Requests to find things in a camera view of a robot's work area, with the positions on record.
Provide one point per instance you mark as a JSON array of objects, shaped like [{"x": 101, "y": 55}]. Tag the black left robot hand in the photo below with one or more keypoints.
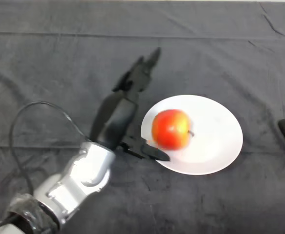
[{"x": 118, "y": 117}]

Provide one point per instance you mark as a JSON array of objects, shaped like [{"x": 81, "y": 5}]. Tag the red yellow apple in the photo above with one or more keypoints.
[{"x": 171, "y": 130}]

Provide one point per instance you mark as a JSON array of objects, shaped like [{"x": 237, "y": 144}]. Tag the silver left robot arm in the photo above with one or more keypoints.
[{"x": 83, "y": 175}]

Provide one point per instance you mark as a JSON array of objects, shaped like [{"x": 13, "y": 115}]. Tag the white round plate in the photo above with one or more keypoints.
[{"x": 213, "y": 146}]

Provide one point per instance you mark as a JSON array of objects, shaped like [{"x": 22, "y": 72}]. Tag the black table cloth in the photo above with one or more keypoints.
[{"x": 205, "y": 48}]

